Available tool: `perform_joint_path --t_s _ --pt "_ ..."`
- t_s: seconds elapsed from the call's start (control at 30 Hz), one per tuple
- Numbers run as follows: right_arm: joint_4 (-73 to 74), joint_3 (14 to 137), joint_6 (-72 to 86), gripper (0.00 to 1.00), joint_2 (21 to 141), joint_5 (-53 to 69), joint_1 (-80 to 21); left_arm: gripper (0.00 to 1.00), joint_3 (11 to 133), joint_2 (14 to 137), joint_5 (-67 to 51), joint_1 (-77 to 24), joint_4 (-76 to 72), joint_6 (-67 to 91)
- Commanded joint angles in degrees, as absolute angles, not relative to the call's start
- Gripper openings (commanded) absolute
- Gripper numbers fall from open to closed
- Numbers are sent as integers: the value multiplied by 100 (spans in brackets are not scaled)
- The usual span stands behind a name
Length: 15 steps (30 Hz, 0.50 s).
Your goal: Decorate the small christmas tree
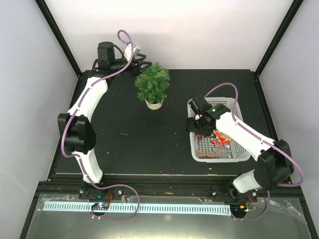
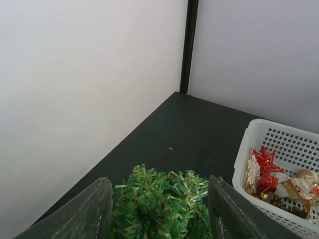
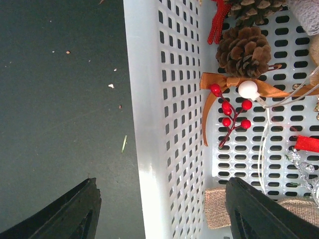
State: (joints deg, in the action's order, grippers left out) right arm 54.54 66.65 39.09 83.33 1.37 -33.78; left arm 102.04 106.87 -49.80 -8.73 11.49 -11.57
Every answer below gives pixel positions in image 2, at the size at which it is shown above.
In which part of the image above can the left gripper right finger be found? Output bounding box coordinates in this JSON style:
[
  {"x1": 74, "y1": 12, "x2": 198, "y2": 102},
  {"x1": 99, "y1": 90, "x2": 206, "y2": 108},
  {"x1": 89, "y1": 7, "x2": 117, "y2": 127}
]
[{"x1": 208, "y1": 175, "x2": 300, "y2": 239}]

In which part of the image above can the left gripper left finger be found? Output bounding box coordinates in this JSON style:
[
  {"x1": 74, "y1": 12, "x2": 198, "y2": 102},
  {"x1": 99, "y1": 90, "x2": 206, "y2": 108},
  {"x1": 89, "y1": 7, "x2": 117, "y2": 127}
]
[{"x1": 16, "y1": 177, "x2": 114, "y2": 239}]

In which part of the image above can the small green christmas tree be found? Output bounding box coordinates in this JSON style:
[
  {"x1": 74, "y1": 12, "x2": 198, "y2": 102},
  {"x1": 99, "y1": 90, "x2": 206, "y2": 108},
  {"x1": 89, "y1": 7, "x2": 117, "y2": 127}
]
[{"x1": 109, "y1": 164, "x2": 212, "y2": 239}]

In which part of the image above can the white plastic basket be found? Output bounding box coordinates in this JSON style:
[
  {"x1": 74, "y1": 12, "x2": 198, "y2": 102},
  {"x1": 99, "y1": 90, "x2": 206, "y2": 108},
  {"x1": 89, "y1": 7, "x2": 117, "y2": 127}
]
[{"x1": 232, "y1": 119, "x2": 319, "y2": 239}]

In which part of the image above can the small gold bell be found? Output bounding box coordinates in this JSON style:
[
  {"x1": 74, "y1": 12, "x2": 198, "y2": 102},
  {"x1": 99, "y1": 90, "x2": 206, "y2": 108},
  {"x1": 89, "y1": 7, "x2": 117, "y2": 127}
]
[{"x1": 260, "y1": 192, "x2": 273, "y2": 203}]

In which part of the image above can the pine cone ornament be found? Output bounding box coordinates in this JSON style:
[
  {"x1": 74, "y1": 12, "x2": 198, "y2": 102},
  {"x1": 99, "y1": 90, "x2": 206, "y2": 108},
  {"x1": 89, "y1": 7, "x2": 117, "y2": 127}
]
[
  {"x1": 266, "y1": 192, "x2": 286, "y2": 210},
  {"x1": 287, "y1": 206, "x2": 308, "y2": 220}
]

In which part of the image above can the red gift box ornament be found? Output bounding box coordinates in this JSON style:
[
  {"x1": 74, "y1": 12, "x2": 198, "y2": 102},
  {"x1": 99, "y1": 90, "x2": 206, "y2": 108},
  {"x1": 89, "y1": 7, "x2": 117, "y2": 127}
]
[{"x1": 257, "y1": 174, "x2": 279, "y2": 192}]

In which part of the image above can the white snowflake ornament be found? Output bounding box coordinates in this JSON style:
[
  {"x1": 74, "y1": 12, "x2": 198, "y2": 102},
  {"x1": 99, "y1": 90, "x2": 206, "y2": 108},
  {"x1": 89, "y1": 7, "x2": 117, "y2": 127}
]
[{"x1": 246, "y1": 155, "x2": 261, "y2": 191}]

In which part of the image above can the red star ornament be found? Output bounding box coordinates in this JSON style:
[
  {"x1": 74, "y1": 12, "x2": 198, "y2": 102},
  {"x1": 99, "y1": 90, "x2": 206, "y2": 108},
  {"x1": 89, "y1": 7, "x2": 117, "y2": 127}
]
[{"x1": 252, "y1": 146, "x2": 285, "y2": 176}]

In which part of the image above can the snowman doll ornament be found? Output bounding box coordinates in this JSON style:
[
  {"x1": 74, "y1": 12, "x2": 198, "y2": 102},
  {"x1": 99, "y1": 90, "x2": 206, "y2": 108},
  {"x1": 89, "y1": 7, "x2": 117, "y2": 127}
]
[{"x1": 276, "y1": 169, "x2": 319, "y2": 220}]

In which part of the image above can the right black frame post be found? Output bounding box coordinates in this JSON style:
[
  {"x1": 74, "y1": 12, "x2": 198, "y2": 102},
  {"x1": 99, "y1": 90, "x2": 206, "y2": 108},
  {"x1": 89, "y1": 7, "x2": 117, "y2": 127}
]
[{"x1": 179, "y1": 0, "x2": 199, "y2": 94}]

